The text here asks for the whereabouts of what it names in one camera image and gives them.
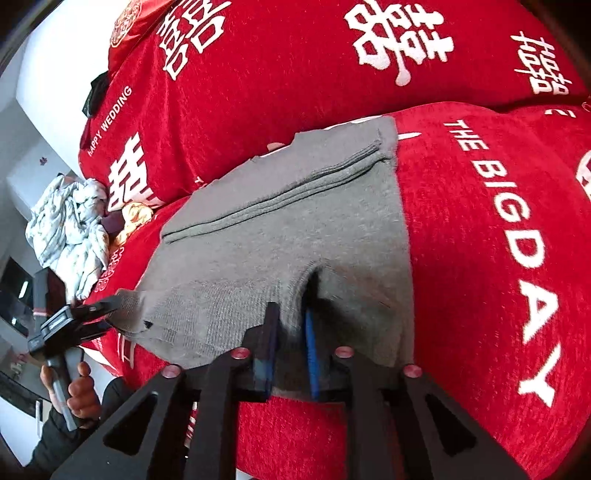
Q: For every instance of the black screen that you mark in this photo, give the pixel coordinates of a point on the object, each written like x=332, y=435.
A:
x=14, y=288

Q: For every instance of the person's left forearm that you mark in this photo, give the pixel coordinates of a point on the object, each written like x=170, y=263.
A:
x=60, y=450

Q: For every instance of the golden satin cloth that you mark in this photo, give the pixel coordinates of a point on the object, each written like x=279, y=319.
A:
x=136, y=218

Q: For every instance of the dark purple cloth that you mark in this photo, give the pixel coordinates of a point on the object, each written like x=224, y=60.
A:
x=113, y=226

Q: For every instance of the red printed sofa cover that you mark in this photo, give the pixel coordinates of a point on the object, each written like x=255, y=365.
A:
x=485, y=277

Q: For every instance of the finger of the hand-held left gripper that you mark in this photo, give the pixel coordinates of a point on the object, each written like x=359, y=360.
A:
x=104, y=305
x=98, y=331

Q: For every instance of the person's left hand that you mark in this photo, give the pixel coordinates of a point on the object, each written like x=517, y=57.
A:
x=83, y=397

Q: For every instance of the red printed sofa cushion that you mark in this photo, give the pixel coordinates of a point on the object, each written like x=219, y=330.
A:
x=277, y=69

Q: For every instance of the crumpled white grey cloth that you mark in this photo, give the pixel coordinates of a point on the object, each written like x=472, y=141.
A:
x=64, y=230

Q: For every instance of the red emblem pillow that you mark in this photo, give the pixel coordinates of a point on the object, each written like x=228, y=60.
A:
x=134, y=23

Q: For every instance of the grey knit sweater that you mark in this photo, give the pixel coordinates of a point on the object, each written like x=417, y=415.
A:
x=277, y=230

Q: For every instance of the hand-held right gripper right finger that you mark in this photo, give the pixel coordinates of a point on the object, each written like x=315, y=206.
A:
x=312, y=355

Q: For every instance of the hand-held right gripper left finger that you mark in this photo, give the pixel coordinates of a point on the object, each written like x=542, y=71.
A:
x=265, y=344

